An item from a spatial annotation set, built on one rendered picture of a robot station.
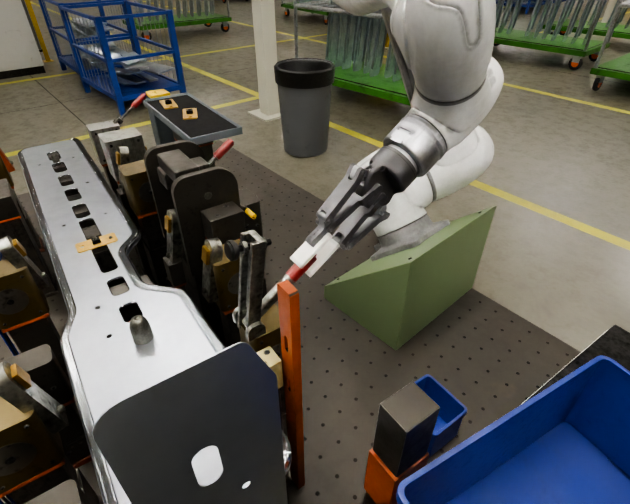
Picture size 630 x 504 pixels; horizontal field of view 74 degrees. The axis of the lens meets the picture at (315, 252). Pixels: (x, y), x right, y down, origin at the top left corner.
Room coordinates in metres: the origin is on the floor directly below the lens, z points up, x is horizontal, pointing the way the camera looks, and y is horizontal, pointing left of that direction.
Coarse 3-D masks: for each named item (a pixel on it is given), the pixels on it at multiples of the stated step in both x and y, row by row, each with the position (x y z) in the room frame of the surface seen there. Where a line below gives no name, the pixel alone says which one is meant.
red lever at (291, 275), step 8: (296, 264) 0.52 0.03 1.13; (288, 272) 0.51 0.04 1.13; (296, 272) 0.51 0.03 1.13; (304, 272) 0.51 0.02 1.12; (280, 280) 0.50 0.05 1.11; (288, 280) 0.50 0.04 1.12; (296, 280) 0.50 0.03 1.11; (272, 288) 0.50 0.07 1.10; (264, 296) 0.49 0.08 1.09; (272, 296) 0.48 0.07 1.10; (264, 304) 0.47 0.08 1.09; (272, 304) 0.48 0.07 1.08; (264, 312) 0.47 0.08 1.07
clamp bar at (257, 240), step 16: (240, 240) 0.48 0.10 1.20; (256, 240) 0.47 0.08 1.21; (240, 256) 0.48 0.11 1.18; (256, 256) 0.46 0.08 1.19; (240, 272) 0.48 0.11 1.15; (256, 272) 0.46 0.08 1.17; (240, 288) 0.47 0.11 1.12; (256, 288) 0.45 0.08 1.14; (240, 304) 0.47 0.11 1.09; (256, 304) 0.45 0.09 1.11; (240, 320) 0.47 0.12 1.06; (256, 320) 0.45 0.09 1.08
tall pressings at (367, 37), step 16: (336, 16) 5.66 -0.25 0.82; (352, 16) 5.38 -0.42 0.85; (336, 32) 5.68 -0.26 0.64; (352, 32) 5.43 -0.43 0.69; (368, 32) 5.14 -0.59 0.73; (384, 32) 5.10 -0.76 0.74; (336, 48) 5.48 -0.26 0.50; (352, 48) 5.46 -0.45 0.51; (368, 48) 5.14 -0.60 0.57; (384, 48) 5.09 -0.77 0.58; (336, 64) 5.51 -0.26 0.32; (368, 64) 5.22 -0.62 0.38
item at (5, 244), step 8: (0, 240) 0.63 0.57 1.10; (8, 240) 0.63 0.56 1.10; (16, 240) 0.64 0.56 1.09; (0, 248) 0.61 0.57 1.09; (8, 248) 0.62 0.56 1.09; (16, 248) 0.63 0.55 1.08; (24, 248) 0.65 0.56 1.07; (8, 256) 0.61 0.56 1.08; (16, 256) 0.62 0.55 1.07; (24, 256) 0.64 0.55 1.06; (16, 264) 0.62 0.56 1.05; (24, 264) 0.62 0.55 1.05; (32, 264) 0.65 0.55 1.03; (32, 272) 0.63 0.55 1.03; (40, 272) 0.65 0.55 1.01; (40, 280) 0.63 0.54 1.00; (40, 288) 0.63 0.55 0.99
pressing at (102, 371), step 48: (48, 144) 1.33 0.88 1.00; (48, 192) 1.00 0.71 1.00; (96, 192) 1.00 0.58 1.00; (48, 240) 0.78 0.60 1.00; (96, 288) 0.61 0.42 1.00; (144, 288) 0.61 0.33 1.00; (96, 336) 0.49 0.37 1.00; (192, 336) 0.49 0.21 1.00; (96, 384) 0.39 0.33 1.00; (144, 384) 0.39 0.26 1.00
